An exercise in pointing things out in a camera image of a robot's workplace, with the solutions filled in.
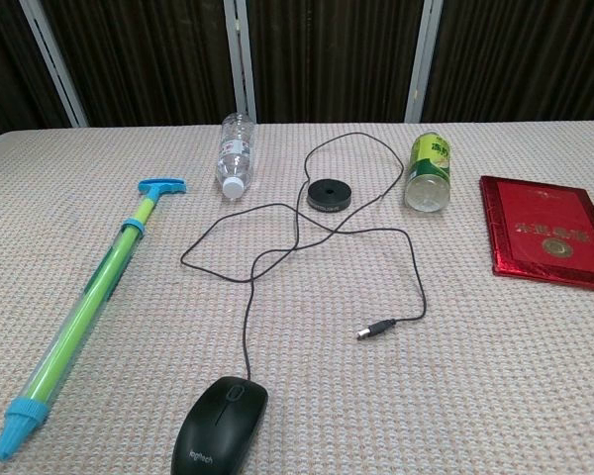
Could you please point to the clear plastic water bottle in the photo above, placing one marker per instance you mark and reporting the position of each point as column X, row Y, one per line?
column 235, row 154

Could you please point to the blue green water pump toy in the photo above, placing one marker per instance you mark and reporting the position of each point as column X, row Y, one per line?
column 86, row 299

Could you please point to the black computer mouse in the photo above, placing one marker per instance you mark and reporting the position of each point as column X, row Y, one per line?
column 223, row 428

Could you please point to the beige woven table cloth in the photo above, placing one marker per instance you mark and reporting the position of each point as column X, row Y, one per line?
column 475, row 376

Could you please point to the red certificate book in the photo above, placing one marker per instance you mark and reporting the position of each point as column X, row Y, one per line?
column 549, row 230

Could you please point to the grey metal frame post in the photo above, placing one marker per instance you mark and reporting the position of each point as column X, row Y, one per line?
column 421, row 59
column 241, row 59
column 54, row 62

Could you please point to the black USB plug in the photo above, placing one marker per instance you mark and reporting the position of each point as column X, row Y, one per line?
column 373, row 329

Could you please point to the green label plastic bottle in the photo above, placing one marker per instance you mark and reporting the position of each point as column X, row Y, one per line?
column 428, row 173

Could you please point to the black tape roll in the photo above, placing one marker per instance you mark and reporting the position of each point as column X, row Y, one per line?
column 328, row 195

